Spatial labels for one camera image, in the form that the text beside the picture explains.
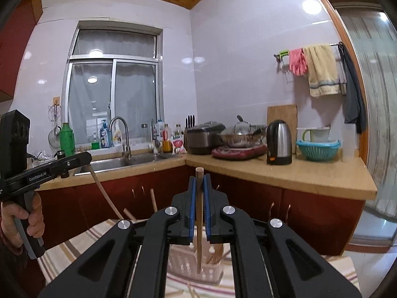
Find orange cooking oil bottle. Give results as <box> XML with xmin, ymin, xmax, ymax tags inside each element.
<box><xmin>162</xmin><ymin>123</ymin><xmax>173</xmax><ymax>153</ymax></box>

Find striped curtain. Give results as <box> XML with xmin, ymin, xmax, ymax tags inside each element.
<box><xmin>339</xmin><ymin>6</ymin><xmax>397</xmax><ymax>219</ymax></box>

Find pink rubber gloves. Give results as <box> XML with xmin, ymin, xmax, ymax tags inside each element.
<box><xmin>289</xmin><ymin>48</ymin><xmax>308</xmax><ymax>77</ymax></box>

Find person's left forearm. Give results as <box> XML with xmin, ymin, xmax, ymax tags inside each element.
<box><xmin>0</xmin><ymin>233</ymin><xmax>43</xmax><ymax>298</ymax></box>

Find red induction cooker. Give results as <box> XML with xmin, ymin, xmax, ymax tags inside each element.
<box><xmin>211</xmin><ymin>144</ymin><xmax>268</xmax><ymax>161</ymax></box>

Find steel kitchen sink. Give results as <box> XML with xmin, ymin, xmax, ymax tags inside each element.
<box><xmin>74</xmin><ymin>153</ymin><xmax>184</xmax><ymax>175</ymax></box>

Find striped tablecloth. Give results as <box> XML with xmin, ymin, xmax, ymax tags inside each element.
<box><xmin>37</xmin><ymin>218</ymin><xmax>362</xmax><ymax>298</ymax></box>

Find steel wok with lid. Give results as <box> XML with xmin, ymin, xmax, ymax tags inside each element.
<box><xmin>220</xmin><ymin>114</ymin><xmax>267</xmax><ymax>148</ymax></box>

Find hanging metal strainer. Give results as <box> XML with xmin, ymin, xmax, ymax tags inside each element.
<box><xmin>47</xmin><ymin>101</ymin><xmax>63</xmax><ymax>149</ymax></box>

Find metal towel rack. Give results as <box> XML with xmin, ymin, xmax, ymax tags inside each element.
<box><xmin>273</xmin><ymin>42</ymin><xmax>344</xmax><ymax>74</ymax></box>

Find wooden frame glass door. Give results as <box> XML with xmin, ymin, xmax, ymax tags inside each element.
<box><xmin>316</xmin><ymin>0</ymin><xmax>397</xmax><ymax>249</ymax></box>

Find steel electric kettle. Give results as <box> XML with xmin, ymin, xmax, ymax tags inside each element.
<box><xmin>266</xmin><ymin>119</ymin><xmax>293</xmax><ymax>166</ymax></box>

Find yellow towel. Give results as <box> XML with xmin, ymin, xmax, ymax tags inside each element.
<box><xmin>302</xmin><ymin>44</ymin><xmax>341</xmax><ymax>99</ymax></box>

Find person's left hand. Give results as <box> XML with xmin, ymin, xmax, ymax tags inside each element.
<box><xmin>0</xmin><ymin>191</ymin><xmax>45</xmax><ymax>249</ymax></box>

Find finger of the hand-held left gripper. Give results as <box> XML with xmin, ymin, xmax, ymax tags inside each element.
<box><xmin>60</xmin><ymin>151</ymin><xmax>93</xmax><ymax>178</ymax></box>

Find red wall cabinet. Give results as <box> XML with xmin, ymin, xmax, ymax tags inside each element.
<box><xmin>0</xmin><ymin>0</ymin><xmax>37</xmax><ymax>104</ymax></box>

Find green plastic thermos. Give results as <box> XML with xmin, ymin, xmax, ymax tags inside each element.
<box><xmin>60</xmin><ymin>122</ymin><xmax>76</xmax><ymax>157</ymax></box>

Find wooden cutting board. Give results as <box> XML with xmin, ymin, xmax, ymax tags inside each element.
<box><xmin>267</xmin><ymin>104</ymin><xmax>298</xmax><ymax>131</ymax></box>

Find clear glass cup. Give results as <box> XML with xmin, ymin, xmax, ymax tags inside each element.
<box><xmin>29</xmin><ymin>150</ymin><xmax>58</xmax><ymax>166</ymax></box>

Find steel kitchen faucet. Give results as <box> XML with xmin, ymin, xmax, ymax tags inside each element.
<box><xmin>109</xmin><ymin>116</ymin><xmax>132</xmax><ymax>159</ymax></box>

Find white spray bottle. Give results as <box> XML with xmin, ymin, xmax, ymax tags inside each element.
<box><xmin>112</xmin><ymin>121</ymin><xmax>123</xmax><ymax>147</ymax></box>

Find pink food packet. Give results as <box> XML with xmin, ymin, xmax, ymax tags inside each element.
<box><xmin>171</xmin><ymin>138</ymin><xmax>188</xmax><ymax>154</ymax></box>

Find grey cloth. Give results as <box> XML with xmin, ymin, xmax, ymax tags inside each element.
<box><xmin>339</xmin><ymin>41</ymin><xmax>367</xmax><ymax>134</ymax></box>

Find blue detergent bottle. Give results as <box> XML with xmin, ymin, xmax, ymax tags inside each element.
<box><xmin>99</xmin><ymin>120</ymin><xmax>111</xmax><ymax>149</ymax></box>

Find black rice cooker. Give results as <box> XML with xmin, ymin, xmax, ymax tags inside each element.
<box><xmin>185</xmin><ymin>122</ymin><xmax>227</xmax><ymax>155</ymax></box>

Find white plastic perforated basket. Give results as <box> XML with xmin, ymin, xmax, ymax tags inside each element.
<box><xmin>167</xmin><ymin>226</ymin><xmax>226</xmax><ymax>285</ymax></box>

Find teal plastic colander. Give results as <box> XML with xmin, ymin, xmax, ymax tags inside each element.
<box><xmin>295</xmin><ymin>139</ymin><xmax>341</xmax><ymax>162</ymax></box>

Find white checked cloth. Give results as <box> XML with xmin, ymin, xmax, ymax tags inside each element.
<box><xmin>336</xmin><ymin>58</ymin><xmax>348</xmax><ymax>96</ymax></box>

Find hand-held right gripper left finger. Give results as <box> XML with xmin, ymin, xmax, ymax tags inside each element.
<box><xmin>37</xmin><ymin>174</ymin><xmax>197</xmax><ymax>298</ymax></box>

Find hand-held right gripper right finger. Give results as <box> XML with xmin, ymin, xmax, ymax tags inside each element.
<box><xmin>203</xmin><ymin>174</ymin><xmax>363</xmax><ymax>298</ymax></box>

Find translucent plastic container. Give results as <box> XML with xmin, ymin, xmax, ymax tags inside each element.
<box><xmin>341</xmin><ymin>123</ymin><xmax>356</xmax><ymax>164</ymax></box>

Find white pot with green handle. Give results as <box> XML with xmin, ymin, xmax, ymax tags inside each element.
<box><xmin>296</xmin><ymin>126</ymin><xmax>331</xmax><ymax>142</ymax></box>

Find aluminium frame window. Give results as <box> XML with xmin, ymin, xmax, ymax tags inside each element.
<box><xmin>60</xmin><ymin>20</ymin><xmax>164</xmax><ymax>153</ymax></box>

